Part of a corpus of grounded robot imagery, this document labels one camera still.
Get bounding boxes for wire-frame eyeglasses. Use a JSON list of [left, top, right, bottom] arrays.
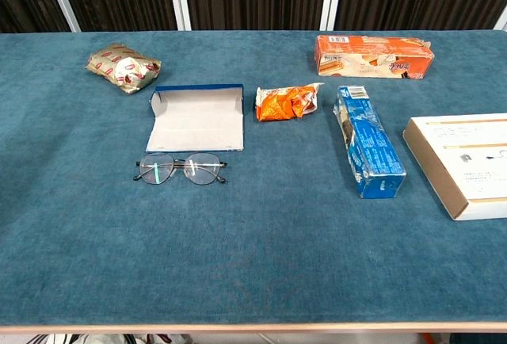
[[132, 152, 230, 185]]

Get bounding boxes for white and blue box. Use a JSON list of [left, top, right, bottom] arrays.
[[145, 83, 246, 153]]

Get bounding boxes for blue snack package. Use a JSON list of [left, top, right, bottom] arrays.
[[332, 85, 408, 200]]

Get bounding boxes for orange cardboard biscuit box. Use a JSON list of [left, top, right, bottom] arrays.
[[314, 34, 436, 80]]

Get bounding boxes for flat white product box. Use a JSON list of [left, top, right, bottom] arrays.
[[402, 113, 507, 222]]

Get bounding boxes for crumpled orange snack bag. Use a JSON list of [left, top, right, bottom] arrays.
[[254, 82, 325, 122]]

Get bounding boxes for teal table cloth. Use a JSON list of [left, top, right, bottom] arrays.
[[0, 29, 507, 327]]

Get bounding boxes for gold snack pack red print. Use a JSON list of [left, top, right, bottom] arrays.
[[85, 43, 162, 94]]

